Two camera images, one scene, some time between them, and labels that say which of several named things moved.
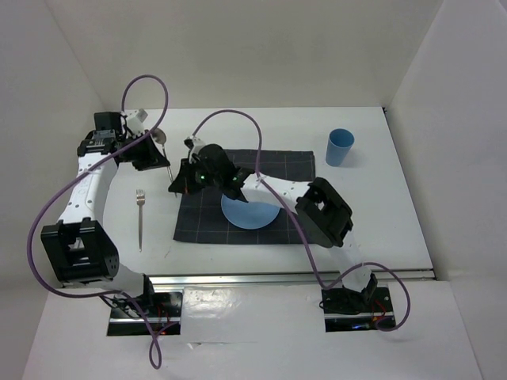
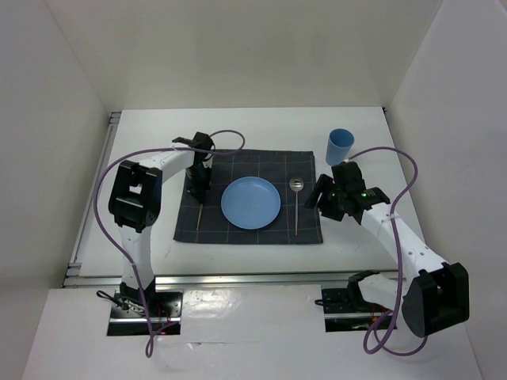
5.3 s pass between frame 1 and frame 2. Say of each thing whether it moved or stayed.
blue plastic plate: stayed
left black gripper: moved
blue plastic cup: stayed
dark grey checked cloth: stayed
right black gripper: moved
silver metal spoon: moved
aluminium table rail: stayed
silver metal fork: moved
